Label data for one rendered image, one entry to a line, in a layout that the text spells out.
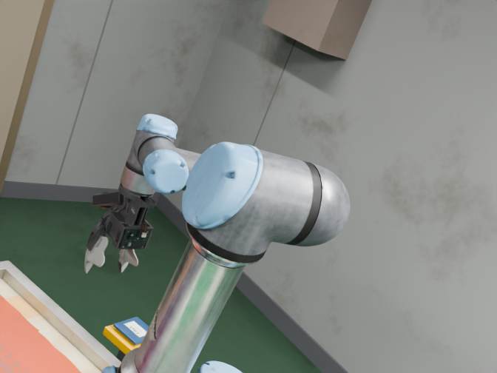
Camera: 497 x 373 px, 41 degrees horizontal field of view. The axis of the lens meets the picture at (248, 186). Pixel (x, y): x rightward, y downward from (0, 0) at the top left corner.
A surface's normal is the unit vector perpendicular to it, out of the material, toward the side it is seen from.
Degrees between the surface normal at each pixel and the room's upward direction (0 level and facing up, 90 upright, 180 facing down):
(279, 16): 90
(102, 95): 90
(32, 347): 0
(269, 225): 102
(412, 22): 90
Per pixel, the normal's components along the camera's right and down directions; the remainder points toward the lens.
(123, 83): 0.58, 0.46
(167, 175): 0.32, 0.42
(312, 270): -0.73, -0.07
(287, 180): 0.48, -0.39
